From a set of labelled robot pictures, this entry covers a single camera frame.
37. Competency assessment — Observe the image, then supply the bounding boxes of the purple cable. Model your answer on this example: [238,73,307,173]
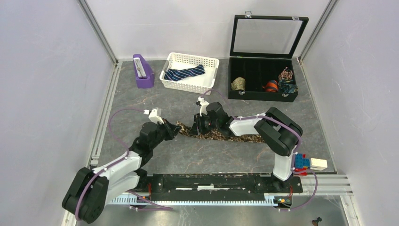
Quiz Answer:
[199,89,319,212]
[74,108,174,221]

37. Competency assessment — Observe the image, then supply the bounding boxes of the purple metronome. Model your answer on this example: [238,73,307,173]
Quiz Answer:
[133,54,155,89]

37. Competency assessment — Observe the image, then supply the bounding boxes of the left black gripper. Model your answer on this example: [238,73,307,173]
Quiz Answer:
[150,118,182,149]

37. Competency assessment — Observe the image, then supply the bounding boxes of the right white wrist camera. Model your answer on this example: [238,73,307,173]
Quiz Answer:
[196,97,209,116]

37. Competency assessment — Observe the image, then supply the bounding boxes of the navy striped tie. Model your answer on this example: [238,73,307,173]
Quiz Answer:
[164,65,205,81]

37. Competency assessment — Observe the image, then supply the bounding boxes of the pink patterned tie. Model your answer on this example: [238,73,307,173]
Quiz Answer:
[278,67,294,81]

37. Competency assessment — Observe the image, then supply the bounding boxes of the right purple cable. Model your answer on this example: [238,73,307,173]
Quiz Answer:
[199,89,319,212]

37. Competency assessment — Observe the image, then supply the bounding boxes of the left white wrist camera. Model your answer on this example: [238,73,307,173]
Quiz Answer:
[144,107,164,124]

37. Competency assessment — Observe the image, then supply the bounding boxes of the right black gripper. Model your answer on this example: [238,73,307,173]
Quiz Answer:
[188,113,220,136]

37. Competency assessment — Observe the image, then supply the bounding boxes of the brown floral tie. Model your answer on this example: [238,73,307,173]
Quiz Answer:
[176,121,265,143]

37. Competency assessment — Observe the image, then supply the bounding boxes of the teal patterned tie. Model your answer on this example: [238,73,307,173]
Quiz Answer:
[278,79,298,94]

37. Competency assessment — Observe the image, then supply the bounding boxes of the white plastic basket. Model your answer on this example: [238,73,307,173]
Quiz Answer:
[160,52,220,93]

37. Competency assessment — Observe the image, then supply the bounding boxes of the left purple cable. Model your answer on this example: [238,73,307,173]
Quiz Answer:
[74,108,174,221]

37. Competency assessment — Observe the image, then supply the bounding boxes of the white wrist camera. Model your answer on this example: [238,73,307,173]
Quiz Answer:
[144,107,164,124]
[196,97,209,116]

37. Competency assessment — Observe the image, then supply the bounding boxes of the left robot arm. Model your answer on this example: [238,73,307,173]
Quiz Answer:
[61,119,181,223]

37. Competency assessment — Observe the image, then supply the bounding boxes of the olive rolled tie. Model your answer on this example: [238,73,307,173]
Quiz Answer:
[231,77,246,91]

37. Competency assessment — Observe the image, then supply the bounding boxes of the orange navy rolled tie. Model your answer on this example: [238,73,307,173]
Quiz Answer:
[263,80,279,93]

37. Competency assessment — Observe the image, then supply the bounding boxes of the black display case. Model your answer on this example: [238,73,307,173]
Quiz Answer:
[228,15,309,102]

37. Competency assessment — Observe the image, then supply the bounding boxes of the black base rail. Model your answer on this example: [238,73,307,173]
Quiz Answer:
[133,173,303,202]

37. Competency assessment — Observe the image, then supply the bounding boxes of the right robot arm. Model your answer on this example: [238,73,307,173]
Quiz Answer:
[187,100,303,192]

